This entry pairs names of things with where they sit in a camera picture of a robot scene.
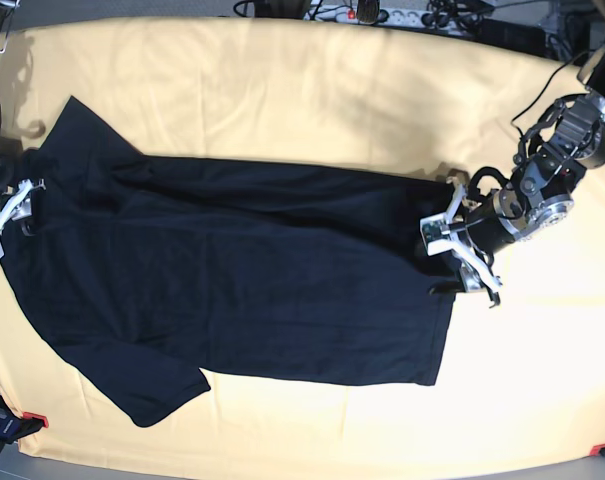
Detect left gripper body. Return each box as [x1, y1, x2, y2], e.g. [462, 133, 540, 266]
[466, 169, 527, 260]

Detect dark navy T-shirt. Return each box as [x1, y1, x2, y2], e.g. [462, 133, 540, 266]
[1, 99, 454, 427]

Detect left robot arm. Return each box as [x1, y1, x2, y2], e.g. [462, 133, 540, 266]
[420, 42, 605, 305]

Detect yellow table cloth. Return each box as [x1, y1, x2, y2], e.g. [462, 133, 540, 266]
[0, 18, 605, 479]

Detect black box on floor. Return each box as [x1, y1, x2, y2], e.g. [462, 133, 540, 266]
[474, 19, 547, 57]

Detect white power strip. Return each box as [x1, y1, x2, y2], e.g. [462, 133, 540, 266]
[304, 3, 433, 29]

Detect left red-black table clamp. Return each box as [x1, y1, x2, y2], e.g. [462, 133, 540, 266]
[0, 396, 49, 455]

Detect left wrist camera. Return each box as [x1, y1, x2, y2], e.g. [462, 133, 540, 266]
[419, 213, 453, 256]

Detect black cables on floor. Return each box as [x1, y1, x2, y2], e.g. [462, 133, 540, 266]
[421, 0, 483, 31]

